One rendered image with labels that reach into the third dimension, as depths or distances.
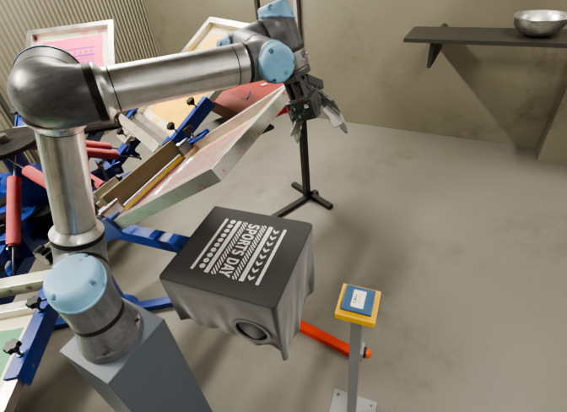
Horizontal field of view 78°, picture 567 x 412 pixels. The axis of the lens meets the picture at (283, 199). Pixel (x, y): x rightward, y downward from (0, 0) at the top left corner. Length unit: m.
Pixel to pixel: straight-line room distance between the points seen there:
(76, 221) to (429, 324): 2.01
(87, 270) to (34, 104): 0.36
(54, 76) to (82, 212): 0.34
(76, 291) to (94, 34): 2.39
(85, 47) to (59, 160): 2.17
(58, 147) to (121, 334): 0.44
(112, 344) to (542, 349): 2.19
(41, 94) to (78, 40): 2.37
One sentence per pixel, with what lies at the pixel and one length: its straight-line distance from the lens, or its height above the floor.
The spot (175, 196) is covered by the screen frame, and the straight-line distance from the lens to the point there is 0.93.
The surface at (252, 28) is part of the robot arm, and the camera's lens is 0.85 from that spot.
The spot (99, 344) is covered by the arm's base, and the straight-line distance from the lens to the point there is 0.95.
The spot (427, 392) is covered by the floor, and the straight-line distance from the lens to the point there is 2.20.
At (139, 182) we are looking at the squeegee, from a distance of 1.40.
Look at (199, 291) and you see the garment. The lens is 1.37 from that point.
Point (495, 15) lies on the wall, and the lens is 3.87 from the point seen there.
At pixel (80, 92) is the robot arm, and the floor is 1.79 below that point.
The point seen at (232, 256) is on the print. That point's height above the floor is 0.95.
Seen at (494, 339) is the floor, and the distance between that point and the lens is 2.46.
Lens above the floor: 1.96
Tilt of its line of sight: 38 degrees down
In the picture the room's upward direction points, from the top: 7 degrees counter-clockwise
